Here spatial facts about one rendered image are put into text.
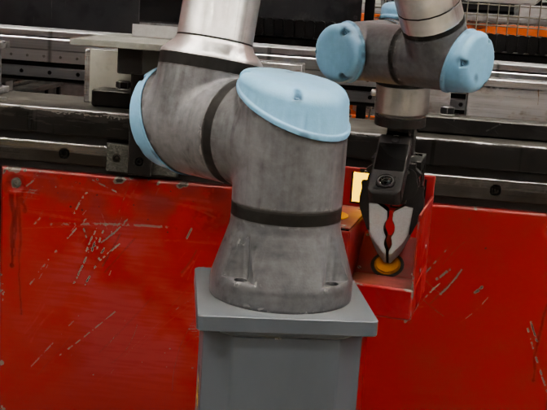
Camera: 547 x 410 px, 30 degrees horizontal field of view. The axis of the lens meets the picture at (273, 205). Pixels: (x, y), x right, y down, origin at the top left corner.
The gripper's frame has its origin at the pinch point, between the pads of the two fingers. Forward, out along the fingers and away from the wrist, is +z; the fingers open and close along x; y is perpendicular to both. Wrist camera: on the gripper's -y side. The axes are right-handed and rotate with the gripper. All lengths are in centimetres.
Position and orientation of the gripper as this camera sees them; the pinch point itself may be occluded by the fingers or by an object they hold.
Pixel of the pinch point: (387, 255)
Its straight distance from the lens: 146.7
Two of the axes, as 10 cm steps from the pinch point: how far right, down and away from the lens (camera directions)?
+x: -9.6, -1.1, 2.4
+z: -0.4, 9.6, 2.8
